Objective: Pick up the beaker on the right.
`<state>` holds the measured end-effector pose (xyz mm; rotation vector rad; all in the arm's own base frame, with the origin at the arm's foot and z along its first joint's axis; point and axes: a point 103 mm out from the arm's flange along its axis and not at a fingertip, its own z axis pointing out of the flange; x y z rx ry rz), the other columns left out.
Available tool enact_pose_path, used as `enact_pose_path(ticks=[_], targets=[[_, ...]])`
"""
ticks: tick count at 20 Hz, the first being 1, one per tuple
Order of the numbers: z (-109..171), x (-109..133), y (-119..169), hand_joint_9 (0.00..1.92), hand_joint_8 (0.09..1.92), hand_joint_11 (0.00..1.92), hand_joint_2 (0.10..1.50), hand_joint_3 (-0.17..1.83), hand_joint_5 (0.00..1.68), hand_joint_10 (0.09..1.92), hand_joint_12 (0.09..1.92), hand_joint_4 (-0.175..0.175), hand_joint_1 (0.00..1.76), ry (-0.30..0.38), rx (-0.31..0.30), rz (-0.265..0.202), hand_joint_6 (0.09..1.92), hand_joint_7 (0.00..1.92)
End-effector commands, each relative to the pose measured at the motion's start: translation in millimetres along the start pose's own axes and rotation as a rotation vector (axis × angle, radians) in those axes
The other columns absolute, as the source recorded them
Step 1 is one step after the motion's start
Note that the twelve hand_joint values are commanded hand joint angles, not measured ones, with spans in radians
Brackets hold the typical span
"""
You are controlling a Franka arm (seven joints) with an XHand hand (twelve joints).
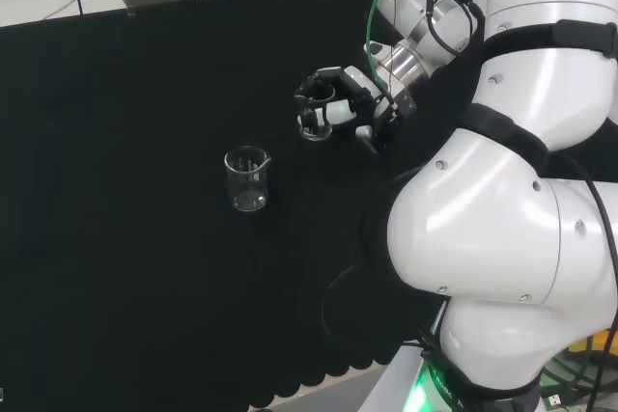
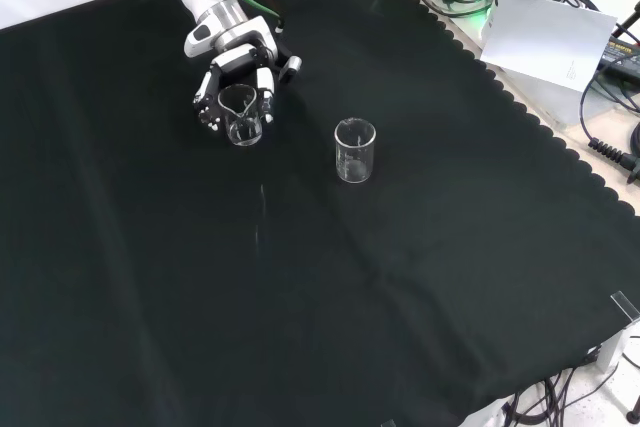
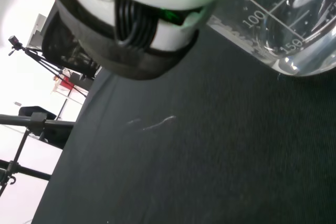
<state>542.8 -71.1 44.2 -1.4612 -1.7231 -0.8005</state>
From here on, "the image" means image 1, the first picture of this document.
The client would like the black cloth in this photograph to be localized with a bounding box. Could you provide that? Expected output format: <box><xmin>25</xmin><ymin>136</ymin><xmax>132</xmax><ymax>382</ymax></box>
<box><xmin>0</xmin><ymin>0</ymin><xmax>487</xmax><ymax>411</ymax></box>

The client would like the black cable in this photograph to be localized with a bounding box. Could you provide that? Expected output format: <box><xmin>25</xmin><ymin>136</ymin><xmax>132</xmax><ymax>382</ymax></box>
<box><xmin>545</xmin><ymin>151</ymin><xmax>618</xmax><ymax>288</ymax></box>
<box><xmin>423</xmin><ymin>0</ymin><xmax>486</xmax><ymax>55</ymax></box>

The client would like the clear glass beaker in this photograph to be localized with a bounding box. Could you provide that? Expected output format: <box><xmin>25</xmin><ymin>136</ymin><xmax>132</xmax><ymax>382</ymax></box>
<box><xmin>295</xmin><ymin>88</ymin><xmax>336</xmax><ymax>142</ymax></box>
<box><xmin>223</xmin><ymin>145</ymin><xmax>272</xmax><ymax>213</ymax></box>

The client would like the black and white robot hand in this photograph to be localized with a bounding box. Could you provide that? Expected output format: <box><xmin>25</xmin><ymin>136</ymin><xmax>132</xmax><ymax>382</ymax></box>
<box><xmin>295</xmin><ymin>66</ymin><xmax>417</xmax><ymax>158</ymax></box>

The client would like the green cable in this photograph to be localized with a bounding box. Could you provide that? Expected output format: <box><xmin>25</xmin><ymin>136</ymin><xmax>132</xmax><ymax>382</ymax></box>
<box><xmin>363</xmin><ymin>0</ymin><xmax>412</xmax><ymax>112</ymax></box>

